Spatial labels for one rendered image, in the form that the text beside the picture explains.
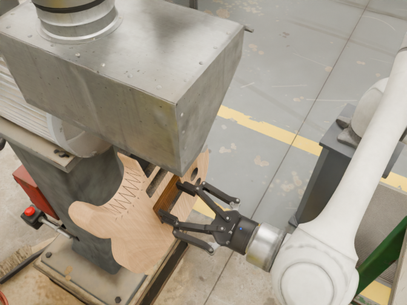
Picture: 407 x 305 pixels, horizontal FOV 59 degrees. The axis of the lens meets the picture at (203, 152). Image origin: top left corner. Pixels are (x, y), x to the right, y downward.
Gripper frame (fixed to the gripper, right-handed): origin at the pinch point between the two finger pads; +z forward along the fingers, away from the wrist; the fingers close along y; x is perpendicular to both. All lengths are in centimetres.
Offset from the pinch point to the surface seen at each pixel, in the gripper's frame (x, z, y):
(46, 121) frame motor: 20.8, 22.7, -3.1
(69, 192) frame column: -16.7, 34.2, -7.2
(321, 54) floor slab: -143, 11, 201
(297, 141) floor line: -128, -4, 106
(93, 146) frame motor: 11.2, 17.5, -0.2
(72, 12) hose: 48.3, 4.8, 1.7
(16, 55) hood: 42.0, 14.3, -3.3
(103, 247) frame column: -56, 34, -13
